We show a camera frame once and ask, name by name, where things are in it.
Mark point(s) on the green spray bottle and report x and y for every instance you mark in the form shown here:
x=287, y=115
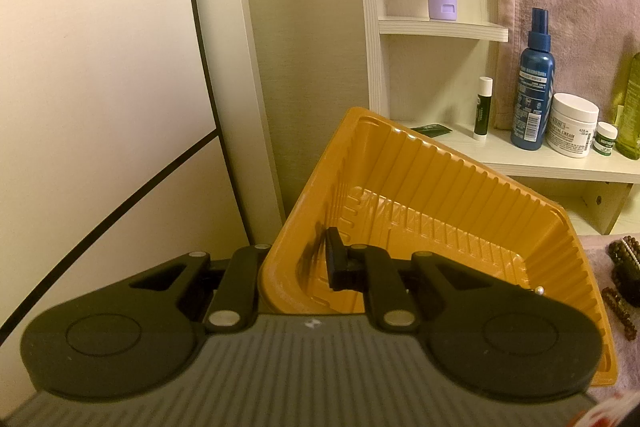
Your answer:
x=631, y=117

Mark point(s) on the small green-labelled jar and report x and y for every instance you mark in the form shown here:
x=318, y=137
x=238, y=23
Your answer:
x=606, y=141

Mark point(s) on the black oblong case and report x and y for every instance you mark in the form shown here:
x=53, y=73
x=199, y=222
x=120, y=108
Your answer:
x=627, y=284

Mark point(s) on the orange plastic tray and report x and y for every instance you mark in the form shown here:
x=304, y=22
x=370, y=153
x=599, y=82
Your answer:
x=450, y=217

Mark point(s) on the blue spray bottle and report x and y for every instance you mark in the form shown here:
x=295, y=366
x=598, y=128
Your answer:
x=534, y=97

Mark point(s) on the cream wooden shelf unit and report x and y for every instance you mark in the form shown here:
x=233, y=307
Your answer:
x=530, y=159

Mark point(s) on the small black tube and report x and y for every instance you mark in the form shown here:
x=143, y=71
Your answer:
x=431, y=130

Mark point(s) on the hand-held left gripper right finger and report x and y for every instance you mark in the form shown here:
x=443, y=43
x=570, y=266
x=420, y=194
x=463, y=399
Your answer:
x=334, y=259

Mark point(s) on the pink fuzzy blanket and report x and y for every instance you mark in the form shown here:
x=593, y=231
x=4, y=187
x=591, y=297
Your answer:
x=630, y=367

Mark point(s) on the lip balm stick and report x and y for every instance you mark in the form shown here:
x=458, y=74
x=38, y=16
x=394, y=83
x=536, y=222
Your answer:
x=482, y=112

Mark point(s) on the white cream jar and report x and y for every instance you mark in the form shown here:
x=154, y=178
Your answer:
x=571, y=127

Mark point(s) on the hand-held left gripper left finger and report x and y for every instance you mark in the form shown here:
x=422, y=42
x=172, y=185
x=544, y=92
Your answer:
x=245, y=277

